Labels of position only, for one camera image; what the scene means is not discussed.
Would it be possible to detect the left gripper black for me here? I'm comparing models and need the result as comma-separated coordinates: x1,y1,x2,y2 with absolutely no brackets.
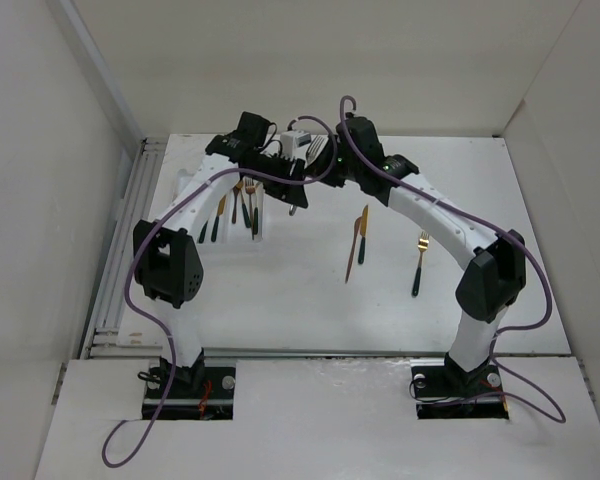
245,152,307,208

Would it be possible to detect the gold knife green handle short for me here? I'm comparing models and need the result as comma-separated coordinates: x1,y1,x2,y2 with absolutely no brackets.
357,205,369,265

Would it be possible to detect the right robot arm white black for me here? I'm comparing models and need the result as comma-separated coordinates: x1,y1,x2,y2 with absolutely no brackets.
306,117,526,394

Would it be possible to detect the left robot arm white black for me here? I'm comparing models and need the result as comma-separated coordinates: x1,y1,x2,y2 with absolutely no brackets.
124,112,315,397

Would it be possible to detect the white divided utensil tray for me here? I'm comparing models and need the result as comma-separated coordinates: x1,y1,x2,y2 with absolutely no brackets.
201,185,264,245

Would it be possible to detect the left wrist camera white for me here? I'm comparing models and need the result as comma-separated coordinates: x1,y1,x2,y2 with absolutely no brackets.
279,130,312,159

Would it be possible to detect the aluminium rail frame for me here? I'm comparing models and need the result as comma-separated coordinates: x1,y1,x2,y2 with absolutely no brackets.
77,137,167,359

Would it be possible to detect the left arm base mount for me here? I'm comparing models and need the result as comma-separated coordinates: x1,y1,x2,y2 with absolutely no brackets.
137,357,237,421

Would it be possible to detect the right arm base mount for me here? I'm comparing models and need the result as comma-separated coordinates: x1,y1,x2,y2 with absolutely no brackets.
408,355,509,420

